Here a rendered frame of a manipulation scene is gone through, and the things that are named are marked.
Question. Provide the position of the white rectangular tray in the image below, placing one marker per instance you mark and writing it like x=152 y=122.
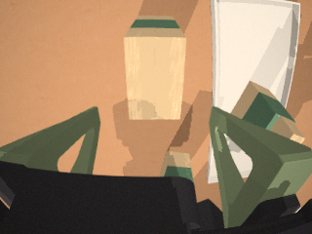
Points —
x=256 y=41

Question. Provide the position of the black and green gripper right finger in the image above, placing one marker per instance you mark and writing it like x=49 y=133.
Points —
x=280 y=165

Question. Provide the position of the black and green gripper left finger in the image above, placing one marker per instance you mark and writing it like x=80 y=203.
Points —
x=42 y=150

